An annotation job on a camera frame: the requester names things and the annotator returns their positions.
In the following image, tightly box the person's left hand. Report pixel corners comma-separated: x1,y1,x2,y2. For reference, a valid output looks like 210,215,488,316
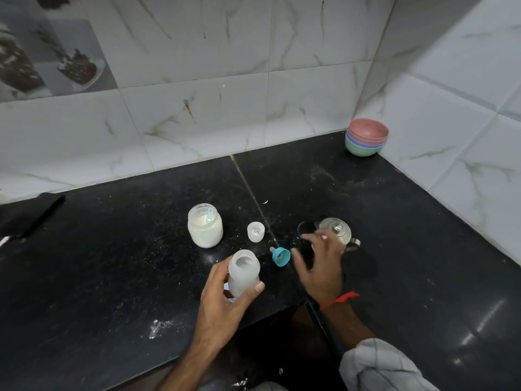
193,256,265,351

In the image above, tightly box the white powder spill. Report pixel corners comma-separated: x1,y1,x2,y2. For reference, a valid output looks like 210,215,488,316
148,319,174,339

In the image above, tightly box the person's right hand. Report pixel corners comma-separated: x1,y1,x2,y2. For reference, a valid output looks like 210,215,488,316
291,230,347,307

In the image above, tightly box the purple plastic bowl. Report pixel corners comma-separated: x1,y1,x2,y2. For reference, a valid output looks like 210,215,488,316
346,132,387,146

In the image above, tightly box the teal plastic funnel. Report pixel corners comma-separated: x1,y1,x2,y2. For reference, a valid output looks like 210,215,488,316
269,246,291,268

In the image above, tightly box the person's left forearm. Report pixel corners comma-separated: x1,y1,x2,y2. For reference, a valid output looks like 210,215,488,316
157,338,229,391

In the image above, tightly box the blue plastic bowl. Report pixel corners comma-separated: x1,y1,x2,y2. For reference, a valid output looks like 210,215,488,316
345,135,386,150

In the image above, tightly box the black utensil handle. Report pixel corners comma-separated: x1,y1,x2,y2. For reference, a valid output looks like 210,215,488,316
0,193,66,245

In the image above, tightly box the red thread wristband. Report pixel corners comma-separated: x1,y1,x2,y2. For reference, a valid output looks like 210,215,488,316
319,291,361,311

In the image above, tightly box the glass jar of white powder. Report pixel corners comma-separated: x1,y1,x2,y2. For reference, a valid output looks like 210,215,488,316
187,203,224,249

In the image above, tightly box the translucent baby bottle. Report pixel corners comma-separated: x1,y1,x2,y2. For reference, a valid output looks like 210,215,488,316
227,249,261,300

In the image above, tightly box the small white bottle cap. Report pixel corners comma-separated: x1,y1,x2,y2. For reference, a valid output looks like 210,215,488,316
247,221,266,244

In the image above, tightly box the steel kettle with lid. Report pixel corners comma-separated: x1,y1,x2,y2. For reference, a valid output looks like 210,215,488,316
297,217,361,253

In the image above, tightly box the green plastic bowl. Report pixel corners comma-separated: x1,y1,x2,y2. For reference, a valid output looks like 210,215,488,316
345,138,384,158

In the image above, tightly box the pink plastic bowl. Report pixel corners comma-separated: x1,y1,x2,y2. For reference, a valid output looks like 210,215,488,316
348,118,390,144

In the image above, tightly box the person's right forearm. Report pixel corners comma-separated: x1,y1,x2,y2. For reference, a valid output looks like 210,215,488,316
321,299,441,391

